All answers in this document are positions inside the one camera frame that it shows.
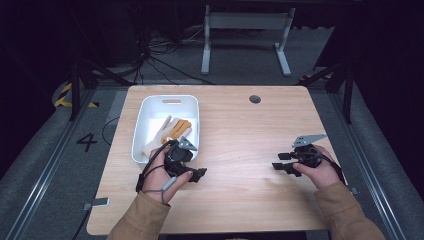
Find black metal stand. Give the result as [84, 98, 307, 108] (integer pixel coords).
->
[67, 55, 135, 122]
[297, 59, 355, 125]

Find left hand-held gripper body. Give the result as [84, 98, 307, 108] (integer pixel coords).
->
[164, 136, 199, 178]

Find beige glove orange fingers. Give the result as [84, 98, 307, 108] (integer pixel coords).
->
[142, 115, 194, 159]

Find grey lanyard of left gripper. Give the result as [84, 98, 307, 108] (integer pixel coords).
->
[142, 176, 178, 205]

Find thin black cable loop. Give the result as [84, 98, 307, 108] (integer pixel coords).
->
[101, 115, 121, 147]

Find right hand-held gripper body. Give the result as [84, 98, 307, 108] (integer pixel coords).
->
[289, 133, 329, 170]

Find white metal desk frame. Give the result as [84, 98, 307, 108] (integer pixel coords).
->
[200, 4, 297, 77]

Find bundle of black floor cables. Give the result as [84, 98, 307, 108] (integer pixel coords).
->
[133, 25, 215, 86]

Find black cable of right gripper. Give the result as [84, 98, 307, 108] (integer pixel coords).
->
[318, 150, 348, 186]

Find person's left hand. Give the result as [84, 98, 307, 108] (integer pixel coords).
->
[141, 146, 195, 205]

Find aluminium floor rail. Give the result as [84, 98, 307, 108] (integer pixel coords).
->
[4, 89, 97, 240]
[327, 89, 408, 240]

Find white plastic bin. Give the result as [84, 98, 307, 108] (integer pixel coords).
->
[131, 94, 201, 165]

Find person's right hand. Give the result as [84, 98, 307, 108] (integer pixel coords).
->
[292, 143, 345, 191]

